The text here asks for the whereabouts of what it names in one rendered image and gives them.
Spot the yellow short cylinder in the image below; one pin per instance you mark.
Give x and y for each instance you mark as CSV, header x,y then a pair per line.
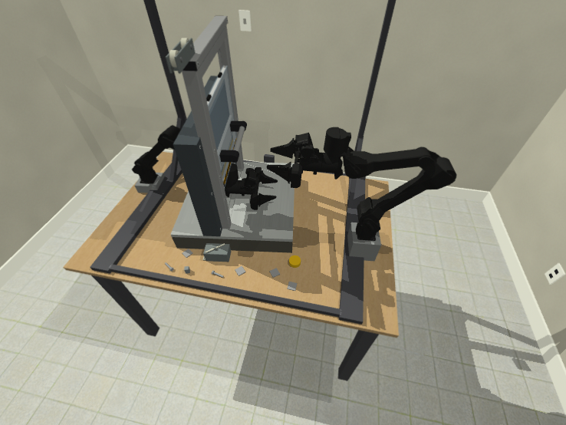
x,y
294,261

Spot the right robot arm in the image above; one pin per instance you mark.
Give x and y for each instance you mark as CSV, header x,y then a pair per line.
x,y
165,141

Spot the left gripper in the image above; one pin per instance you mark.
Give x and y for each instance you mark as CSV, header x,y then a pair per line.
x,y
293,174

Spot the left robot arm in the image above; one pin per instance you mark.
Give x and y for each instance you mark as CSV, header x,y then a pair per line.
x,y
359,164

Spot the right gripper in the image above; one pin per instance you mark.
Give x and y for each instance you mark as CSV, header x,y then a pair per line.
x,y
257,199

